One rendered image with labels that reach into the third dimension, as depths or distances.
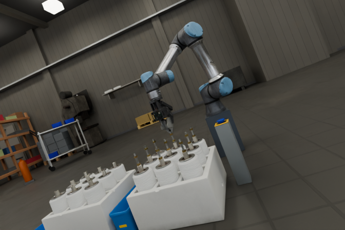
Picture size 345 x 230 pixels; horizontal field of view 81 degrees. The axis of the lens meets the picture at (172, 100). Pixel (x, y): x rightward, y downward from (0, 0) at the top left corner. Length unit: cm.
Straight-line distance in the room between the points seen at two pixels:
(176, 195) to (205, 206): 12
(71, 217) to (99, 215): 17
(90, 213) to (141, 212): 28
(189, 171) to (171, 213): 20
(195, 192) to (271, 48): 605
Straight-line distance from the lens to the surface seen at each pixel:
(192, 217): 95
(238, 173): 109
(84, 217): 122
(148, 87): 110
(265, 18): 682
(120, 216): 110
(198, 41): 136
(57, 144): 878
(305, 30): 707
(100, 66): 863
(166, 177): 93
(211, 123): 146
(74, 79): 921
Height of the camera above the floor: 51
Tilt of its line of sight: level
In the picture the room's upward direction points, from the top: 22 degrees counter-clockwise
